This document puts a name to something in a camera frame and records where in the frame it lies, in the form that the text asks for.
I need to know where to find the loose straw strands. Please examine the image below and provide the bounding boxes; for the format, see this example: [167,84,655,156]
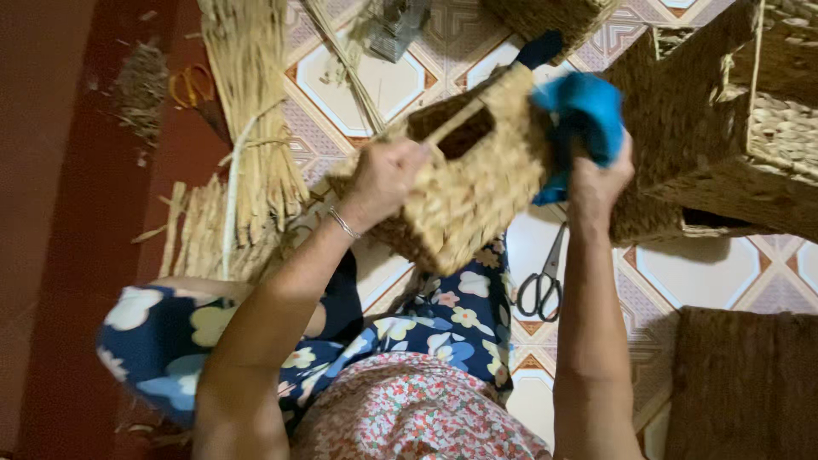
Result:
[300,0,388,135]

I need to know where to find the short cut straw bundle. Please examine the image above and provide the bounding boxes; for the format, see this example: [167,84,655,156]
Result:
[132,174,288,283]

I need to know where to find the blue cloth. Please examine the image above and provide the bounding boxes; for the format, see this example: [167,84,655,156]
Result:
[529,71,626,207]

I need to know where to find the brown woven basket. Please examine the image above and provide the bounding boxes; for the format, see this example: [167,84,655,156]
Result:
[663,305,818,460]

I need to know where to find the bundle of dried straw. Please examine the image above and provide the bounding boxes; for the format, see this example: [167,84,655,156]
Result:
[197,0,311,247]

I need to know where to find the pile of straw scraps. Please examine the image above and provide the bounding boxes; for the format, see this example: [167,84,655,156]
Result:
[112,40,170,147]

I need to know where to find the grey wire frame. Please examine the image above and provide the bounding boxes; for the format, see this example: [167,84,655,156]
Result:
[366,0,434,63]

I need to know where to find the pink floral shirt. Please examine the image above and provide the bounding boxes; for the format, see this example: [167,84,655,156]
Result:
[289,351,553,460]

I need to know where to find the stack of woven baskets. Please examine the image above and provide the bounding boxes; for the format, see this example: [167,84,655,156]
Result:
[642,0,818,244]

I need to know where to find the orange handled scissors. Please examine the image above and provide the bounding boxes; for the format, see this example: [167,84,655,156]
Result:
[168,63,232,145]

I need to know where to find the person's left hand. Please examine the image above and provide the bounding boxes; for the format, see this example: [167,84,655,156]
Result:
[341,138,432,226]

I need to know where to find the person's right hand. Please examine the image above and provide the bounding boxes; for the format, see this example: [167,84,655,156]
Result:
[567,131,636,221]

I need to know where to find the silver bracelet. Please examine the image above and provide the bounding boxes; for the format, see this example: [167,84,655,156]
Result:
[327,206,363,241]

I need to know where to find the large woven straw basket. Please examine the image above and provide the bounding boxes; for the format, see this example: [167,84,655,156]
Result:
[599,0,781,247]

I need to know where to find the floral blue trousers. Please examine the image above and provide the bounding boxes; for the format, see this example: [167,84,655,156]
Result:
[96,234,516,430]

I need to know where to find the small woven straw basket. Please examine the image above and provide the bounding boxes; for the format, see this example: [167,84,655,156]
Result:
[326,62,554,277]

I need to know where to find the black handled scissors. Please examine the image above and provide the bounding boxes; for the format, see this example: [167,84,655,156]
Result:
[515,221,570,323]

